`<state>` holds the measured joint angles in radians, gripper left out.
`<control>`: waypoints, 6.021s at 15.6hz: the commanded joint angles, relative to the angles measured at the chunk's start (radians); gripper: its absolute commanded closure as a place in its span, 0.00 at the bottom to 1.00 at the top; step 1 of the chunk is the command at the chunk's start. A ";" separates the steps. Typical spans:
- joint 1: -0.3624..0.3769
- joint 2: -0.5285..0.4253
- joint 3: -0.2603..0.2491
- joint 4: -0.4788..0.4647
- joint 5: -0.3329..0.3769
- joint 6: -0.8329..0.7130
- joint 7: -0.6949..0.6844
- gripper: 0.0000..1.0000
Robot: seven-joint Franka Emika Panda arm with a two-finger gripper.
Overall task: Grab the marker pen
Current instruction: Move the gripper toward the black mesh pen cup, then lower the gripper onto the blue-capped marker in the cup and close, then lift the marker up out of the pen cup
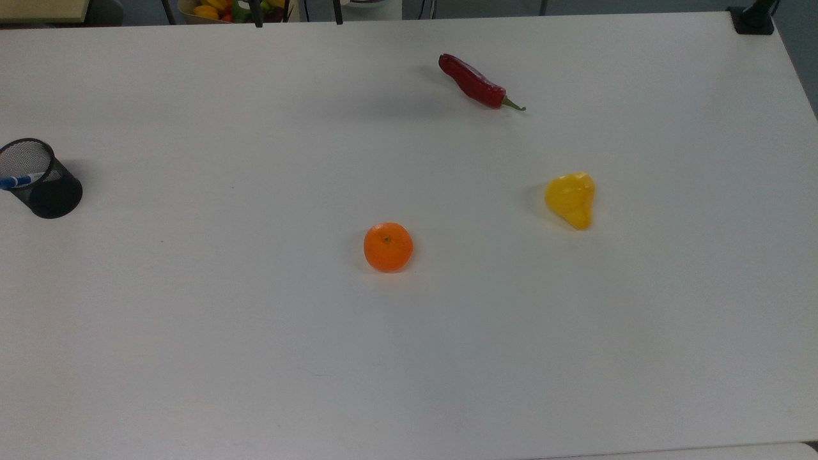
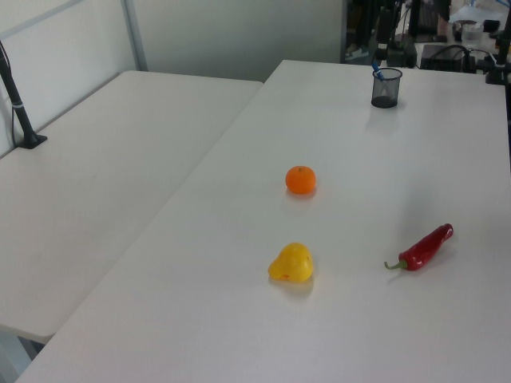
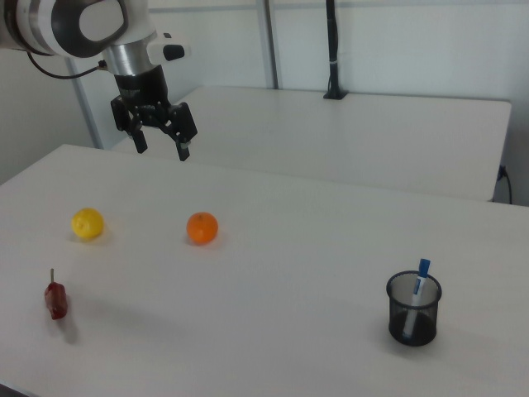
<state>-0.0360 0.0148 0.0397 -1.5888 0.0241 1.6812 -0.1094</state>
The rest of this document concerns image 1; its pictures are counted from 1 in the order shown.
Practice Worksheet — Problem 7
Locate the beige wooden board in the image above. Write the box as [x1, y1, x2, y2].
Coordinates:
[0, 0, 90, 24]

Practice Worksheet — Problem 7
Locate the blue white marker pen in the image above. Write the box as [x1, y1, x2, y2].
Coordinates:
[0, 171, 47, 191]

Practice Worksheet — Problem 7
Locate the red chili pepper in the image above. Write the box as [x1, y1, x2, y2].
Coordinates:
[438, 54, 527, 112]

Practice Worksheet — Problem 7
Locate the white round object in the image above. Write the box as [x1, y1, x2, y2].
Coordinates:
[345, 0, 403, 21]

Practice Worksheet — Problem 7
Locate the basket of toy fruit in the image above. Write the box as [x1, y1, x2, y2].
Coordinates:
[178, 0, 296, 25]

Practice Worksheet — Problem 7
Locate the black mesh pen cup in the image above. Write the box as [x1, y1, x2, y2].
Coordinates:
[0, 138, 84, 220]

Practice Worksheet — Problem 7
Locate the orange mandarin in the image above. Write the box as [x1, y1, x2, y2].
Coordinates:
[364, 222, 414, 273]

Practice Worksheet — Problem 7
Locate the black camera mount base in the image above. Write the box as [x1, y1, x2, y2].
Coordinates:
[727, 0, 782, 36]

